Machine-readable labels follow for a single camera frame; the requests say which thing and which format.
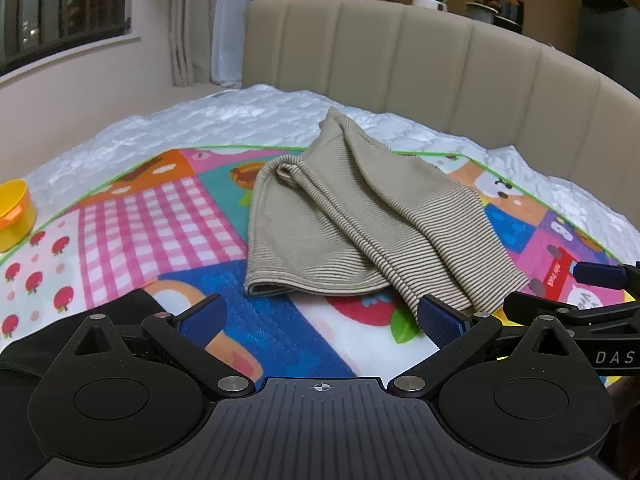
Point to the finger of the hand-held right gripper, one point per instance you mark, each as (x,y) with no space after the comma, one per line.
(600,317)
(600,275)

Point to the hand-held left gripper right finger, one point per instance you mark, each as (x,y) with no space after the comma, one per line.
(442,322)

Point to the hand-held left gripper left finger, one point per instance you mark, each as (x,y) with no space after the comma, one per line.
(202,321)

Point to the beige striped knit garment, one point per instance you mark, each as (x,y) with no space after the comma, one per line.
(350,220)

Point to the colourful printed play mat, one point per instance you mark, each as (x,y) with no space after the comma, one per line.
(150,220)

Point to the black cloth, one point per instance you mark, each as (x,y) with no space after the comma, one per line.
(60,320)

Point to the white quilted mattress cover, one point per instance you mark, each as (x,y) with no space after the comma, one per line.
(225,115)

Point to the yellow plastic container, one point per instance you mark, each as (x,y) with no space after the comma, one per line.
(15,215)

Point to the beige upholstered headboard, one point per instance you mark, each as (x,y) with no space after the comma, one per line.
(450,70)

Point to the dark plant pot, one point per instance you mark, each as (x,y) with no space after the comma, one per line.
(510,17)

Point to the beige curtain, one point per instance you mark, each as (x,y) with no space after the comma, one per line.
(192,20)

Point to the blue-grey curtain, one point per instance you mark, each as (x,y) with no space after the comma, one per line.
(235,20)

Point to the black window railing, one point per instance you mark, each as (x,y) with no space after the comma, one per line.
(60,5)

